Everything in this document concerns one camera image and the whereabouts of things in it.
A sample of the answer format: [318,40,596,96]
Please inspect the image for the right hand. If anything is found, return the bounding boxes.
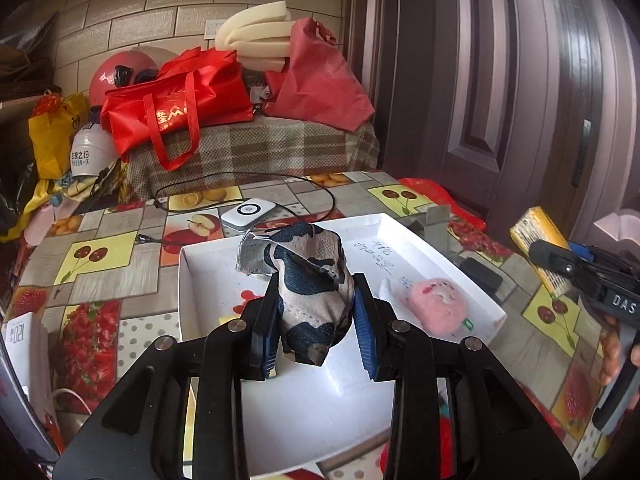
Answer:
[599,330,623,386]

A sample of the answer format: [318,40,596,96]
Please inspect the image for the black charger box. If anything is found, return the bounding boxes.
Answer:
[460,258,503,296]

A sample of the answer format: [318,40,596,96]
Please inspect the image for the white helmet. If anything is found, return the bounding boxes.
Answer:
[70,122,118,178]

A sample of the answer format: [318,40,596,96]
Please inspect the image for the cream foam roll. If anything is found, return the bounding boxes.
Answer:
[214,0,295,73]

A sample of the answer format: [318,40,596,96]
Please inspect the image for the yellow plastic bag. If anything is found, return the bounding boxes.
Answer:
[28,91,89,180]

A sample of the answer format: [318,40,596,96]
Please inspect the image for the matte red fabric bag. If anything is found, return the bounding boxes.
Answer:
[262,18,374,132]

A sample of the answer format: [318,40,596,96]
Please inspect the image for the plaid covered bench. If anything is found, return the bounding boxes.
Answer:
[119,116,380,203]

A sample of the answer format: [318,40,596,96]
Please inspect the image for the glossy red tote bag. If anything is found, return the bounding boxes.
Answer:
[100,48,254,171]

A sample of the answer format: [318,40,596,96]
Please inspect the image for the fruit pattern tablecloth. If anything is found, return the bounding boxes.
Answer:
[8,171,614,473]

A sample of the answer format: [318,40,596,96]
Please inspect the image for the pink plush toy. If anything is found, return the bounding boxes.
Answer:
[407,278,468,337]

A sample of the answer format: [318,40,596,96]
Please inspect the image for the black cable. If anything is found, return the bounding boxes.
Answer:
[133,171,338,248]

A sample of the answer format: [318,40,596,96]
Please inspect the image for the dark brown door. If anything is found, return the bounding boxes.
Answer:
[343,0,639,258]

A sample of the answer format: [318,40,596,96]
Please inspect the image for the white round-logo device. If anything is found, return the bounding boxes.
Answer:
[220,198,277,231]

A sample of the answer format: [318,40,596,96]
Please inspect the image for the red helmet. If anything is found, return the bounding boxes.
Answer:
[89,50,158,107]

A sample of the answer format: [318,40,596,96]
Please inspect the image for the white shallow cardboard box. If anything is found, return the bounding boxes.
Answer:
[178,214,506,477]

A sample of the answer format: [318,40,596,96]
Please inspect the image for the white box at table edge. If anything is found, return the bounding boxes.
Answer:
[2,312,58,427]

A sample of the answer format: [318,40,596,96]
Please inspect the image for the cow pattern cloth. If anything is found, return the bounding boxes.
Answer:
[236,222,356,366]

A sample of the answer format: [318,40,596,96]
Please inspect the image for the grey metal phone stand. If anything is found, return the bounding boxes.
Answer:
[419,204,451,252]

